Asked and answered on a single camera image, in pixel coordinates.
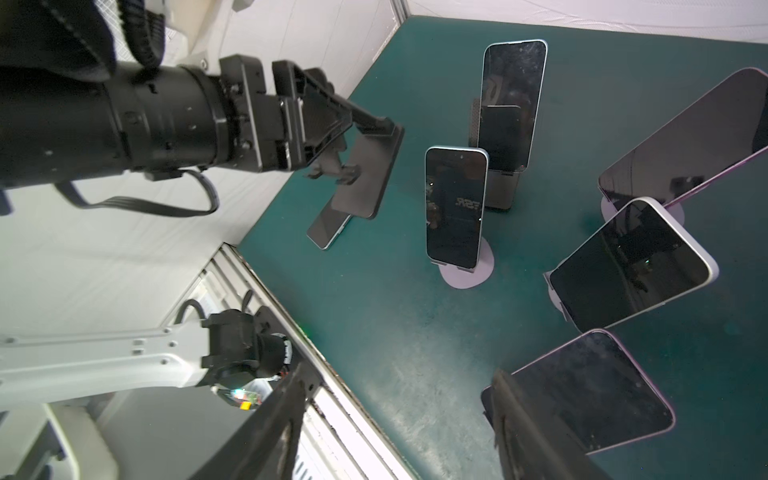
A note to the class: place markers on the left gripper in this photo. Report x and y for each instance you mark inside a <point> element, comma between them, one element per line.
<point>288,131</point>

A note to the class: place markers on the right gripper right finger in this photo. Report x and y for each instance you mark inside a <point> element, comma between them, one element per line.
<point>530,443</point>

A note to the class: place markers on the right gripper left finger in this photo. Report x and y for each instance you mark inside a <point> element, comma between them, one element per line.
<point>266,445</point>

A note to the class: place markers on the black folding phone stand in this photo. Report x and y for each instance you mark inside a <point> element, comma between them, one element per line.
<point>362,181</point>

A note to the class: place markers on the teal edged phone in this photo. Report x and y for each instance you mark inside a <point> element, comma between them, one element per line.
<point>327,226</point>

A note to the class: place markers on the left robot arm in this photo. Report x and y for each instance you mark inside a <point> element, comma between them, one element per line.
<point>70,111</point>

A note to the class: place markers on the purple front-right phone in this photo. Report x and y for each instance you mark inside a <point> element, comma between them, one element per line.
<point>597,391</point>

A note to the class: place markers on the white edged middle-left phone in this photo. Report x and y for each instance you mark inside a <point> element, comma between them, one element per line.
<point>455,192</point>

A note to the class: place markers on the purple round stand middle-right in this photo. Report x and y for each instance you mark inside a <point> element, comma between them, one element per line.
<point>554,298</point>

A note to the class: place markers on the black back-left stand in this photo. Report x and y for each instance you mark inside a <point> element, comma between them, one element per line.
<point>501,187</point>

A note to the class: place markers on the purple round stand middle-left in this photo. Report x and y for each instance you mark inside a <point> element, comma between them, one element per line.
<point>463,279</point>

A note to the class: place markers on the black back-left phone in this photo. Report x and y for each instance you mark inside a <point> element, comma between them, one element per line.
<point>512,80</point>

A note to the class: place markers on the white middle-right phone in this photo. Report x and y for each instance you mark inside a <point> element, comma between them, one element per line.
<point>621,272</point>

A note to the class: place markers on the purple back-right phone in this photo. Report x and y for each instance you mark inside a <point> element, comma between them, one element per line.
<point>722,130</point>

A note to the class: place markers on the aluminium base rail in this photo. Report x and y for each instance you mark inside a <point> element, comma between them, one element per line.
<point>337,429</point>

